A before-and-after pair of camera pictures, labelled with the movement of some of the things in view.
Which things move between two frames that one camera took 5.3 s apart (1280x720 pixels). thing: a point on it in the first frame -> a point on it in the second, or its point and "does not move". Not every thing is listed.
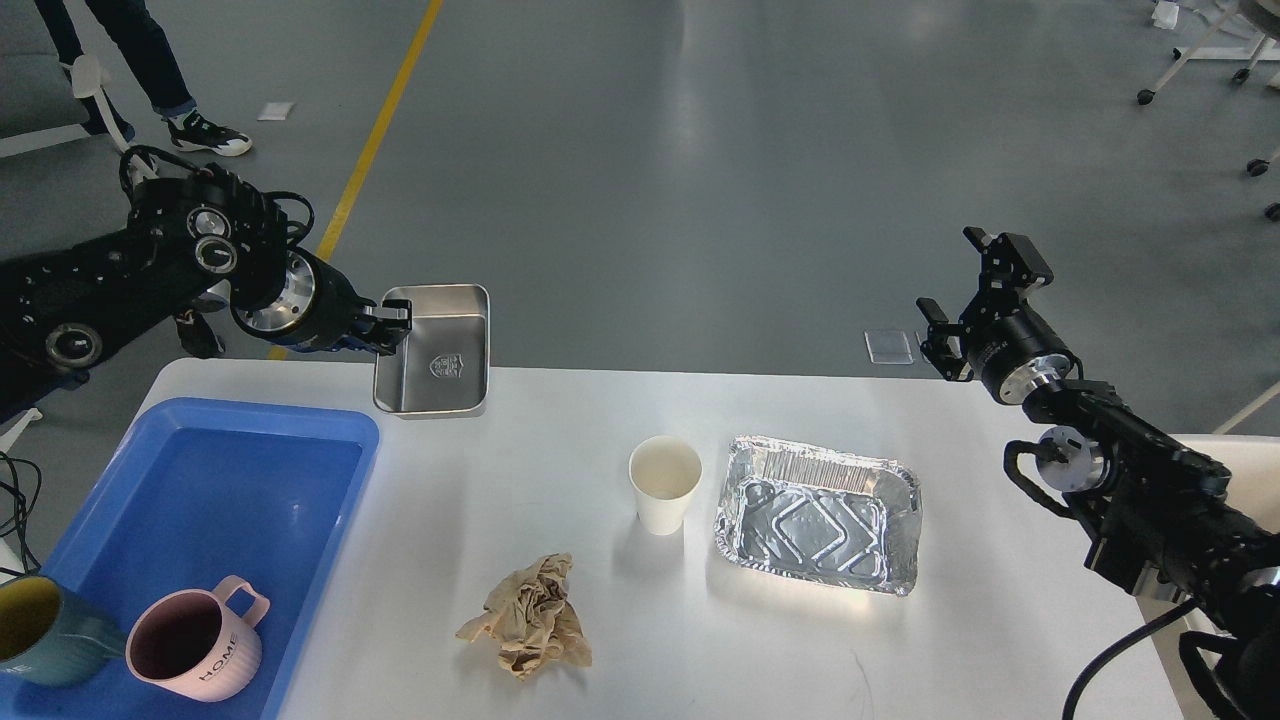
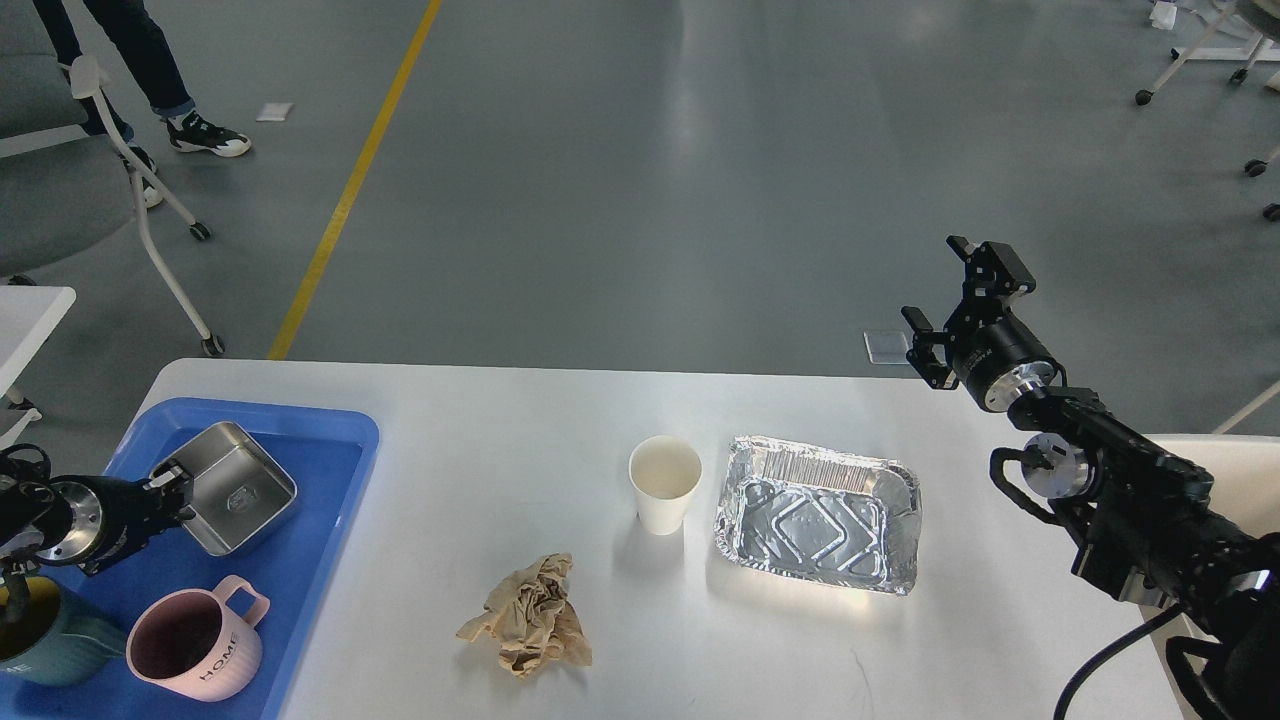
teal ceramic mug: x=49 y=639 does not move
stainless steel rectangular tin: x=443 y=364 -> x=238 y=484
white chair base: x=1263 y=51 does not move
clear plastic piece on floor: x=888 y=347 does not move
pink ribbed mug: x=192 y=644 does not move
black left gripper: x=315 y=309 -> x=112 y=516
